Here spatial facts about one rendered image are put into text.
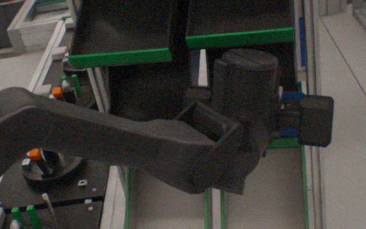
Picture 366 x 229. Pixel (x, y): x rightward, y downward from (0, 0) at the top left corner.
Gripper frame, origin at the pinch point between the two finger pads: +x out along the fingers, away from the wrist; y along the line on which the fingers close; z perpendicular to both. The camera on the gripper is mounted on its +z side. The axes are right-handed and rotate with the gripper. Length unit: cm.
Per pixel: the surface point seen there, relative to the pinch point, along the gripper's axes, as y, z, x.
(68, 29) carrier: 86, -12, 94
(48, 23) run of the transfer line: 99, -11, 103
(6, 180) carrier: 59, -29, 19
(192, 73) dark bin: 11.1, 2.3, 3.7
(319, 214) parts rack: -7.1, -27.0, 20.1
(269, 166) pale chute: 0.6, -14.3, 10.4
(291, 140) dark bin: -4.0, -4.9, -0.5
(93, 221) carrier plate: 33.1, -29.3, 9.7
